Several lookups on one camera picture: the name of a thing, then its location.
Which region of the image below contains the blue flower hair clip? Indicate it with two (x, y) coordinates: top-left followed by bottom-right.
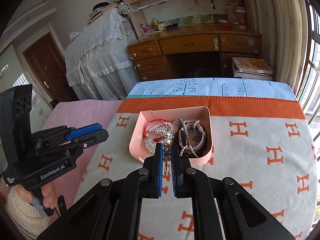
(163, 138), (172, 176)

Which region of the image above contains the cream knit sleeve forearm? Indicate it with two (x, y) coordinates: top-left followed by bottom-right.
(6, 187), (51, 239)

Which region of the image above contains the pink jewelry tray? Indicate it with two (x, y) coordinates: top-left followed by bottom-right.
(129, 106), (213, 166)

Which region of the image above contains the left hand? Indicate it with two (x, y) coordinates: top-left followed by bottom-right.
(14, 181), (57, 210)

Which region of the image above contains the silver rhinestone hair comb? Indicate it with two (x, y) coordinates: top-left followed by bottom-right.
(144, 125), (174, 153)

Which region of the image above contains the white lace covered furniture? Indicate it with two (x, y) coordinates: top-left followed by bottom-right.
(65, 8), (139, 100)

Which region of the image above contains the brown wooden door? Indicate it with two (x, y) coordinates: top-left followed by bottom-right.
(23, 33), (78, 102)

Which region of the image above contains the orange H pattern blanket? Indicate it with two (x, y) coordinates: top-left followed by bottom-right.
(76, 96), (317, 239)

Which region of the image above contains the blue tree print sheet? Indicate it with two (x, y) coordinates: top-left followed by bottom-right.
(127, 77), (296, 101)

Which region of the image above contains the stack of books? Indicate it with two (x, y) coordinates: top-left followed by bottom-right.
(232, 57), (273, 81)

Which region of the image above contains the wooden desk with drawers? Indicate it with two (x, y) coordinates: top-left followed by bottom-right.
(127, 24), (261, 81)

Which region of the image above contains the wooden bookshelf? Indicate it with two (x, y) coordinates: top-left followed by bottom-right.
(114, 0), (249, 40)

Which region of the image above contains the window metal grille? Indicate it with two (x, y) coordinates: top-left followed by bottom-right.
(297, 0), (319, 160)

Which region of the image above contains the beige curtain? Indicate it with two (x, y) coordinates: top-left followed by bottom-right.
(245, 0), (309, 93)

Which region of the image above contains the black bead bracelet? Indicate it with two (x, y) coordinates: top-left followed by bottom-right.
(173, 129), (208, 158)

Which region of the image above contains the pink strap watch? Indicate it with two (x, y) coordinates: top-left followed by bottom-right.
(177, 118), (207, 158)

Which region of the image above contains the red string bracelet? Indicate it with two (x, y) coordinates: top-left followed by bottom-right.
(143, 119), (173, 140)

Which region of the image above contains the white wire shelf basket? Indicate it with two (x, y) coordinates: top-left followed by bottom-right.
(127, 0), (169, 12)

